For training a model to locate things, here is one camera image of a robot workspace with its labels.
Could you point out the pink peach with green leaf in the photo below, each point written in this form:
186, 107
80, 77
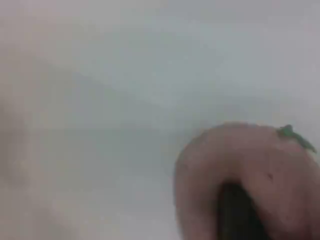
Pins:
225, 155

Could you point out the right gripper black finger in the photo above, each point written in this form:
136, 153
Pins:
237, 215

